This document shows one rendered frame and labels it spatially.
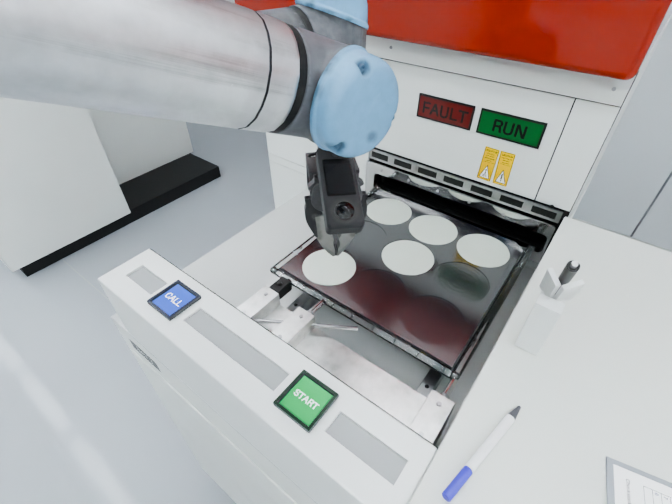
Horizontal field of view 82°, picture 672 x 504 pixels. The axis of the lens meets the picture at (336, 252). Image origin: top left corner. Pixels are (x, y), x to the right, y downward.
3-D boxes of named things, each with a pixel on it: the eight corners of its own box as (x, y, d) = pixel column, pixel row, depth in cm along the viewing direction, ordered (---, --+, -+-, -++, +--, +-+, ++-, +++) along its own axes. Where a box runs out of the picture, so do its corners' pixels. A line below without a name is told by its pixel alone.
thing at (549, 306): (523, 316, 55) (559, 245, 46) (552, 329, 53) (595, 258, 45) (509, 344, 52) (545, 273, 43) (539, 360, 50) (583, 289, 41)
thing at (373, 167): (367, 190, 102) (370, 157, 96) (541, 259, 82) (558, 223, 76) (364, 193, 101) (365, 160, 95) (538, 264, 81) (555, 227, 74)
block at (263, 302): (267, 295, 70) (265, 284, 68) (280, 304, 68) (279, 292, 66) (232, 323, 65) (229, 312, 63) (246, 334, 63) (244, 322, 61)
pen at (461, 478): (516, 401, 45) (442, 492, 38) (525, 407, 44) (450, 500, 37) (514, 405, 45) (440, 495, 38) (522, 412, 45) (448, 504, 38)
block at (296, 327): (300, 316, 66) (299, 305, 64) (315, 326, 64) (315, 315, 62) (266, 348, 61) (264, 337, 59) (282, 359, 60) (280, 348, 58)
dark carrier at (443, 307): (379, 191, 93) (380, 189, 93) (525, 247, 77) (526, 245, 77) (280, 270, 73) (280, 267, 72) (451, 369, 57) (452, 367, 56)
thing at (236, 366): (171, 301, 77) (148, 247, 67) (420, 492, 51) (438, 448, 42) (127, 331, 71) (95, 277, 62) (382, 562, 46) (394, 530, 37)
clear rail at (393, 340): (274, 269, 74) (273, 263, 73) (460, 378, 56) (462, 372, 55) (268, 273, 73) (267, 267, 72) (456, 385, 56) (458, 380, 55)
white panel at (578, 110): (274, 156, 122) (257, 8, 95) (544, 265, 84) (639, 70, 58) (267, 160, 120) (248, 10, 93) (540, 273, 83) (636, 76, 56)
